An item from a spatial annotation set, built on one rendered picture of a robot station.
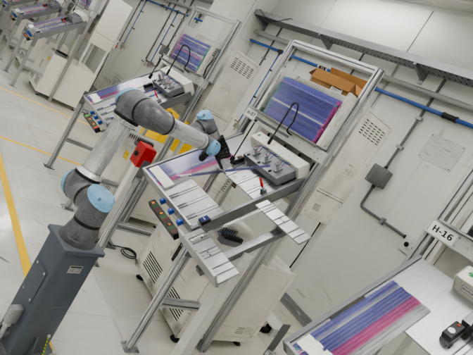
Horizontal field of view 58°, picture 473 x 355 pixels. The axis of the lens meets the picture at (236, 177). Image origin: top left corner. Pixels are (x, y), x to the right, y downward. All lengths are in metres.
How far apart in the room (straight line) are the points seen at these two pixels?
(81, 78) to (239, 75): 3.42
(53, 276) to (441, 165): 2.90
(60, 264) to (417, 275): 1.42
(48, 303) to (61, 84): 4.95
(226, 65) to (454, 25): 1.97
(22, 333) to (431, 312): 1.59
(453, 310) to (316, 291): 2.24
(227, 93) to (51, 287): 2.32
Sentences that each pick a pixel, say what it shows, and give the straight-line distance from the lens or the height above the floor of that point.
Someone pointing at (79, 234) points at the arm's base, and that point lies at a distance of 1.80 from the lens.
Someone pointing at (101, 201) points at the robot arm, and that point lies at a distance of 1.74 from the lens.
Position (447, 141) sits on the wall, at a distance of 3.75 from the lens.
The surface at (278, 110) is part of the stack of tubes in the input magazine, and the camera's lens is 2.63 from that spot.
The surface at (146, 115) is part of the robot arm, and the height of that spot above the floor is 1.14.
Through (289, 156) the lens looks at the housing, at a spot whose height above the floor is 1.26.
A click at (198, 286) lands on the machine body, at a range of 2.49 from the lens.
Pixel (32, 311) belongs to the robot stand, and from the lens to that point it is 1.94.
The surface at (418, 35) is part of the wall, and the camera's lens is 4.35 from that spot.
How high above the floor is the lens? 1.36
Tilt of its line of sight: 9 degrees down
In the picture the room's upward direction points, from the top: 32 degrees clockwise
